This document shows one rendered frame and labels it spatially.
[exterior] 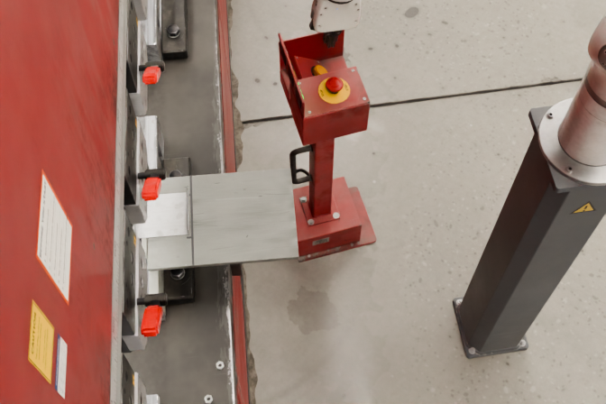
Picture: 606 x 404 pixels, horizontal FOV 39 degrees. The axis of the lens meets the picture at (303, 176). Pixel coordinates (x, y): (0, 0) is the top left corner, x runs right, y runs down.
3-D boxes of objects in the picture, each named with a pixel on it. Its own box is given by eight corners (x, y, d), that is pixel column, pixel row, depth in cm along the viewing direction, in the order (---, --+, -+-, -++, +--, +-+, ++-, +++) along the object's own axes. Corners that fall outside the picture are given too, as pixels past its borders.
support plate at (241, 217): (298, 259, 150) (298, 256, 149) (148, 271, 149) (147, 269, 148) (290, 170, 159) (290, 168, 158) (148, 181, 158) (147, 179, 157)
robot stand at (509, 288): (511, 291, 252) (619, 96, 165) (527, 350, 244) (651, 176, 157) (452, 299, 251) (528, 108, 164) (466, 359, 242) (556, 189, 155)
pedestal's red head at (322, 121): (367, 130, 202) (372, 86, 186) (302, 146, 200) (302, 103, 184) (342, 65, 212) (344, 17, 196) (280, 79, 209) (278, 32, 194)
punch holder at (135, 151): (147, 228, 132) (128, 176, 118) (92, 233, 132) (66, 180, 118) (147, 146, 140) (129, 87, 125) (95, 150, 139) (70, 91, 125)
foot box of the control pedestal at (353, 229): (377, 242, 260) (380, 224, 250) (298, 262, 257) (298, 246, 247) (357, 187, 270) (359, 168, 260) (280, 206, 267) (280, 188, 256)
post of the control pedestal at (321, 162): (331, 214, 252) (336, 111, 205) (313, 218, 251) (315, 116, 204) (325, 198, 254) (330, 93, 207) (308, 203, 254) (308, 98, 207)
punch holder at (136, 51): (147, 120, 142) (129, 59, 128) (96, 124, 142) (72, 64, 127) (147, 49, 150) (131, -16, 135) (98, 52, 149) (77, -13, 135)
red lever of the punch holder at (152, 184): (159, 189, 119) (165, 166, 128) (130, 192, 119) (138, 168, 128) (160, 202, 120) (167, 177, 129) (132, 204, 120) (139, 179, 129)
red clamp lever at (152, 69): (159, 73, 129) (164, 59, 138) (131, 75, 129) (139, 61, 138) (160, 85, 130) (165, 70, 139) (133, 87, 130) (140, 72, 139)
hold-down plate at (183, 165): (195, 303, 158) (193, 297, 155) (166, 306, 158) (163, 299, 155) (191, 163, 173) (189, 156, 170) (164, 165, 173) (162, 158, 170)
